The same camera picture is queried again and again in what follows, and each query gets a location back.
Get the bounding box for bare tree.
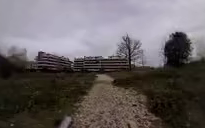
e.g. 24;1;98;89
116;32;145;71

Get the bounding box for dark bushes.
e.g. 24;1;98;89
0;45;30;80

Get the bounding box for pale gravel path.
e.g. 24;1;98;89
68;73;165;128

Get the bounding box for rough grass field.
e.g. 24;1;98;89
0;71;98;128

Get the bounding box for robot's own part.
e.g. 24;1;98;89
58;115;73;128

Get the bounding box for tiered building with balconies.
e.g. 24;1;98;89
31;50;74;72

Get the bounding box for dark leafy tree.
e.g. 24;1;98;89
163;31;194;68

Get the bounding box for long tiered building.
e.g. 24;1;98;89
72;55;130;73

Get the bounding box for grassy bank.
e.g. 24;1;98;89
106;60;205;128

